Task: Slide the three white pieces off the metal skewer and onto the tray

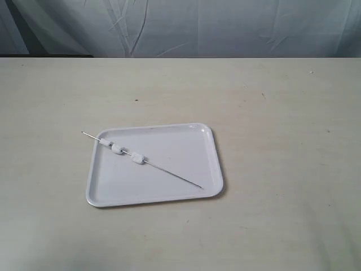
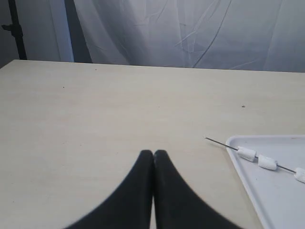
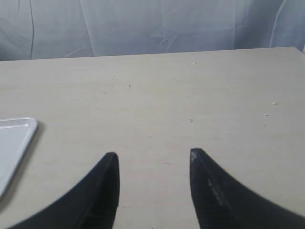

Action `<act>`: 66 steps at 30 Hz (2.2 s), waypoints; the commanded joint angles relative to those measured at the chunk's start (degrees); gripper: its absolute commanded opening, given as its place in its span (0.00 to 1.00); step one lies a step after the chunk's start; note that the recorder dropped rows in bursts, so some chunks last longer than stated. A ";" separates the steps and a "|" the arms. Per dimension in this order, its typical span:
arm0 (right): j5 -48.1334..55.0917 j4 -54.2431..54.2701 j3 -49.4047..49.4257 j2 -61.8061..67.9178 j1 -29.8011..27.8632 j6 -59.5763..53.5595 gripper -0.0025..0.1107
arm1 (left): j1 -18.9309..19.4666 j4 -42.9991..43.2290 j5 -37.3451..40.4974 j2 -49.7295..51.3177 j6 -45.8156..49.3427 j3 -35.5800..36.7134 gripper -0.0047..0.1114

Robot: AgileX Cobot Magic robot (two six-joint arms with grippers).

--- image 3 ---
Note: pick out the white plastic tray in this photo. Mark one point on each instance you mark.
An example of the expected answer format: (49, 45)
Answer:
(15, 137)

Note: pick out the grey fabric backdrop curtain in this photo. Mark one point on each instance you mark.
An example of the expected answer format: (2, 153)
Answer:
(37, 29)

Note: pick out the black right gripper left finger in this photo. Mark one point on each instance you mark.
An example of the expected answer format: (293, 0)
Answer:
(91, 204)

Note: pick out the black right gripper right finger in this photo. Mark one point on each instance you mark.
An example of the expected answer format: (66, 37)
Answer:
(222, 202)

